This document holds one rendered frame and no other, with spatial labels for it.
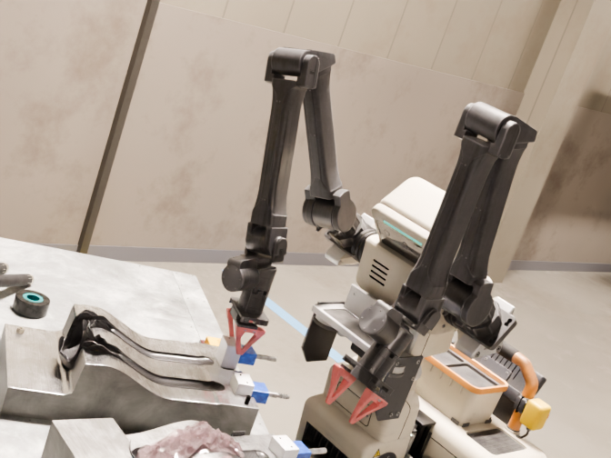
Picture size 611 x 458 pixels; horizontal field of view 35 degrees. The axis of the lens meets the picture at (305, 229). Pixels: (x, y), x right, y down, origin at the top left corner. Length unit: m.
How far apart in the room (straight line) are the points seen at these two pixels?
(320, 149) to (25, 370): 0.78
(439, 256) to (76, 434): 0.73
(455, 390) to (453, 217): 0.77
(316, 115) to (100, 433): 0.84
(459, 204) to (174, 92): 3.09
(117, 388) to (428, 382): 0.92
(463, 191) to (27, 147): 2.96
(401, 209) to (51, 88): 2.58
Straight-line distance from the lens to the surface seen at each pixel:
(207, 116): 4.94
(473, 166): 1.81
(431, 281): 1.86
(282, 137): 2.04
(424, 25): 5.78
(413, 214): 2.12
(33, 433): 1.92
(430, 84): 5.96
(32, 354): 2.05
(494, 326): 2.08
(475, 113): 1.82
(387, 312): 1.82
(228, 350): 2.13
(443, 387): 2.53
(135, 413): 1.98
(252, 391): 2.06
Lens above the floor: 1.81
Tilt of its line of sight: 16 degrees down
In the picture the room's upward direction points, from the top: 20 degrees clockwise
